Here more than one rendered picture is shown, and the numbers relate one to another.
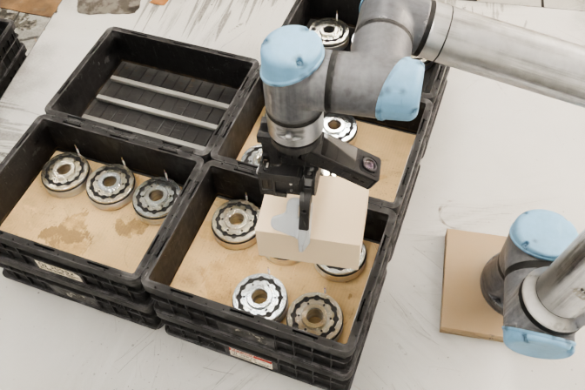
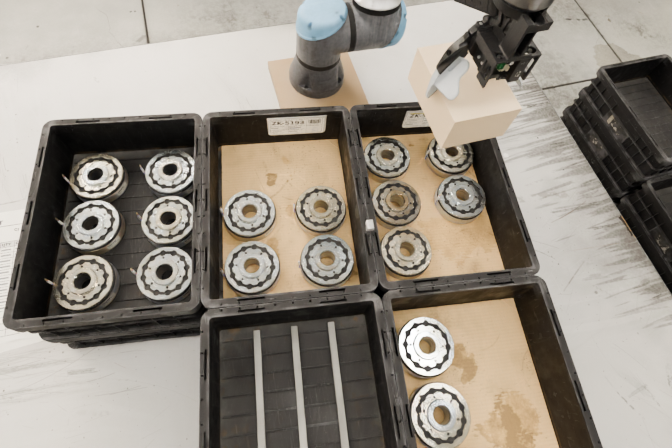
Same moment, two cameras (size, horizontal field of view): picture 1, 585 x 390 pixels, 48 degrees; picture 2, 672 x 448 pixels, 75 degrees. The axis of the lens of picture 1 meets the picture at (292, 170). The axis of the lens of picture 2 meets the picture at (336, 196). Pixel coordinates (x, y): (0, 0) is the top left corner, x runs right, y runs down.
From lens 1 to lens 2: 1.13 m
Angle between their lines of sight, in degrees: 58
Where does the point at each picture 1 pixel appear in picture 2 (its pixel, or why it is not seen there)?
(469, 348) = (372, 99)
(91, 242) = (501, 391)
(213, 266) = (450, 255)
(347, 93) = not seen: outside the picture
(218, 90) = (229, 385)
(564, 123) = (127, 79)
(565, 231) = (316, 0)
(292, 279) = (422, 189)
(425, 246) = not seen: hidden behind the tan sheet
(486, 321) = (353, 88)
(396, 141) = (236, 161)
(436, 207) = not seen: hidden behind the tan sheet
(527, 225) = (324, 19)
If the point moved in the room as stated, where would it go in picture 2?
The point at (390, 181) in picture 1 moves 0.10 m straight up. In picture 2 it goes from (287, 152) to (286, 125)
